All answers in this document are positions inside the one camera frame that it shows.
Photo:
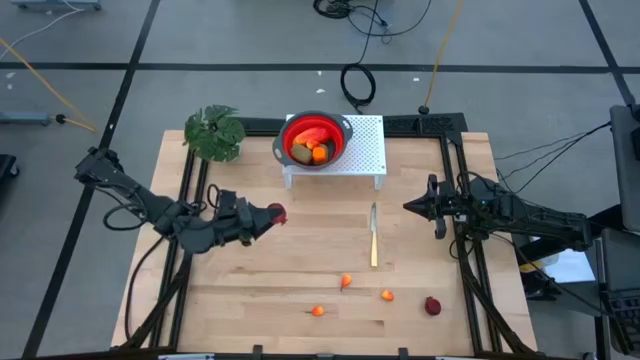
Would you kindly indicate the dark red pomegranate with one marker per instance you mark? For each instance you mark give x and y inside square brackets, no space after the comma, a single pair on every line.
[432,306]
[279,214]

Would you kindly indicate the black table clamp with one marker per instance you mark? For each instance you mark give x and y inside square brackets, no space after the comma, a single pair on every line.
[403,353]
[257,352]

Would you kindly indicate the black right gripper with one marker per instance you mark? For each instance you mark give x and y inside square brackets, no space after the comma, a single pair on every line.
[452,205]

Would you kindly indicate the red collapsible colander bowl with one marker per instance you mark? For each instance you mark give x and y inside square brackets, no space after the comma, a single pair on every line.
[337,134]

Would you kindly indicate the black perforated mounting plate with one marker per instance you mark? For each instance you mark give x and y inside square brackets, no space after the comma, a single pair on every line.
[425,123]

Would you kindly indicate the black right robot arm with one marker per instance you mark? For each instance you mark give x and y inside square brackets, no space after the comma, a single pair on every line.
[545,222]

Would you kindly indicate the white perforated shelf riser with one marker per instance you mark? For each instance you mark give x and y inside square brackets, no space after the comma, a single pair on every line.
[365,145]

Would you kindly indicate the black aluminium table frame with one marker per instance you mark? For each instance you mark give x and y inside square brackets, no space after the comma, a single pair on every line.
[252,123]

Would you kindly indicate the black keyboard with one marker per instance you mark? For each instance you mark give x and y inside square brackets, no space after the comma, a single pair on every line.
[625,320]

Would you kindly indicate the grey floor base bar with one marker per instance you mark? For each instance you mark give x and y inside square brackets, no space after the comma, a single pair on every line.
[55,5]
[22,118]

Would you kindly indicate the black floor equipment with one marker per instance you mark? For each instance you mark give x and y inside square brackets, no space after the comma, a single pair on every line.
[6,167]

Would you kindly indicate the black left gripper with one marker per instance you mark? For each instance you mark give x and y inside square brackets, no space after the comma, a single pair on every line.
[240,220]

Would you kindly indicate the red-yellow mango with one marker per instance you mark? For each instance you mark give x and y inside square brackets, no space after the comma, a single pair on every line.
[311,135]

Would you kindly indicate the green plant in white pot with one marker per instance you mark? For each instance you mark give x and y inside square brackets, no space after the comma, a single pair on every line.
[215,135]

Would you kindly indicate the round orange fruit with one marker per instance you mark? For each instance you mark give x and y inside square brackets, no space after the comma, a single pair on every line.
[320,154]

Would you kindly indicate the white sheet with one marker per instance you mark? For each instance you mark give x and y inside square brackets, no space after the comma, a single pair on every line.
[565,262]

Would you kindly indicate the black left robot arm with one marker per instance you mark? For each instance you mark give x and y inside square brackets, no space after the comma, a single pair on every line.
[150,207]

